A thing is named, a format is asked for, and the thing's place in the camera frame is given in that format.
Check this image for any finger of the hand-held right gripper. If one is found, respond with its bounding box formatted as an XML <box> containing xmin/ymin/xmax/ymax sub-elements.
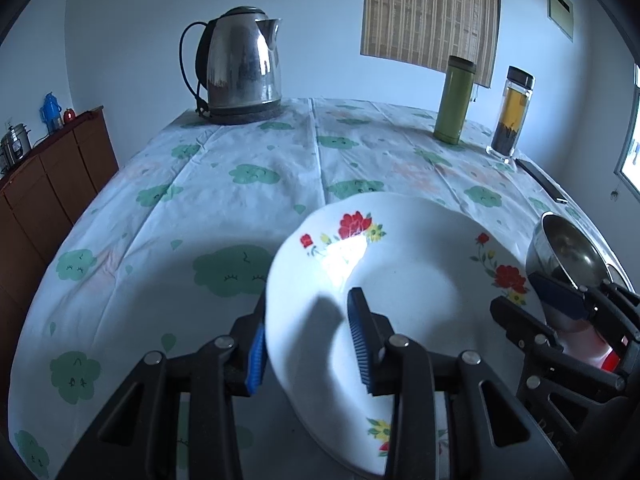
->
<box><xmin>490</xmin><ymin>296</ymin><xmax>626</xmax><ymax>401</ymax></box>
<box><xmin>528</xmin><ymin>272</ymin><xmax>640</xmax><ymax>346</ymax></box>

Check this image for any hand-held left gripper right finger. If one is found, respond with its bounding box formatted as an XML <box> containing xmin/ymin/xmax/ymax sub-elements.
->
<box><xmin>347</xmin><ymin>287</ymin><xmax>573</xmax><ymax>480</ymax></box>

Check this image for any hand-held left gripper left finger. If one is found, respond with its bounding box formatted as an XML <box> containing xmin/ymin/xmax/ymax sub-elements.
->
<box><xmin>62</xmin><ymin>287</ymin><xmax>268</xmax><ymax>480</ymax></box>

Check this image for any stainless steel bowl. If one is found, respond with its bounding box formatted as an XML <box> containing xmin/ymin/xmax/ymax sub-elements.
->
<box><xmin>525</xmin><ymin>211</ymin><xmax>616</xmax><ymax>333</ymax></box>

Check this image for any white enamel bowl dark rim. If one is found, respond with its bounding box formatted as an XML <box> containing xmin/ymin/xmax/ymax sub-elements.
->
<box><xmin>602</xmin><ymin>257</ymin><xmax>636</xmax><ymax>293</ymax></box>

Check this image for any red flower white plate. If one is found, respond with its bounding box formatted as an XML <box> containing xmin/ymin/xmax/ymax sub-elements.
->
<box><xmin>265</xmin><ymin>193</ymin><xmax>548</xmax><ymax>477</ymax></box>

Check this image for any black smartphone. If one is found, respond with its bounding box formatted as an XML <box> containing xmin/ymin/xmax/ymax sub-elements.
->
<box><xmin>515</xmin><ymin>158</ymin><xmax>569</xmax><ymax>205</ymax></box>

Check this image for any bright glass window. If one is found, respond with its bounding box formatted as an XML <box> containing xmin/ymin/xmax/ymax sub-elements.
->
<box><xmin>614</xmin><ymin>62</ymin><xmax>640</xmax><ymax>186</ymax></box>

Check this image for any white tablecloth green cloud print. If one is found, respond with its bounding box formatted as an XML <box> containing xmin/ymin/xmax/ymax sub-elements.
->
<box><xmin>7</xmin><ymin>96</ymin><xmax>631</xmax><ymax>480</ymax></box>

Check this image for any glass tea bottle black lid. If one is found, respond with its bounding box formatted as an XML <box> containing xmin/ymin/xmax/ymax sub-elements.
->
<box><xmin>486</xmin><ymin>65</ymin><xmax>536</xmax><ymax>163</ymax></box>

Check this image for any green thermos flask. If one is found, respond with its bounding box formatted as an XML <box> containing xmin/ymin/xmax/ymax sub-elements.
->
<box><xmin>432</xmin><ymin>55</ymin><xmax>476</xmax><ymax>146</ymax></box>

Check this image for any black kettle base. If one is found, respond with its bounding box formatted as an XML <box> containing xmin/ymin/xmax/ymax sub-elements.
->
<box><xmin>205</xmin><ymin>100</ymin><xmax>284</xmax><ymax>126</ymax></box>

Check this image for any brown wooden sideboard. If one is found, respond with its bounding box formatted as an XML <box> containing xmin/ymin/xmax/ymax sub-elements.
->
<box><xmin>0</xmin><ymin>105</ymin><xmax>121</xmax><ymax>361</ymax></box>

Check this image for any stainless steel electric kettle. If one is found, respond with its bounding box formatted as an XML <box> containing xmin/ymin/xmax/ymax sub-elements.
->
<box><xmin>179</xmin><ymin>6</ymin><xmax>284</xmax><ymax>116</ymax></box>

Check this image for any bamboo window blind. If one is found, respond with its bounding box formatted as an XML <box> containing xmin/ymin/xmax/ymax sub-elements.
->
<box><xmin>360</xmin><ymin>0</ymin><xmax>502</xmax><ymax>86</ymax></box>

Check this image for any blue water bottle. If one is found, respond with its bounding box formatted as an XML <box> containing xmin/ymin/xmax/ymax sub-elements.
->
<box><xmin>40</xmin><ymin>91</ymin><xmax>63</xmax><ymax>133</ymax></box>

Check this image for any silver rice cooker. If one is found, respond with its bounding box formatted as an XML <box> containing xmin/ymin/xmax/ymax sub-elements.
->
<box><xmin>0</xmin><ymin>122</ymin><xmax>33</xmax><ymax>166</ymax></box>

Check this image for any pale green wall panel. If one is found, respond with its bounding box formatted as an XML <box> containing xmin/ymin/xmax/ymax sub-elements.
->
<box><xmin>545</xmin><ymin>0</ymin><xmax>576</xmax><ymax>42</ymax></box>

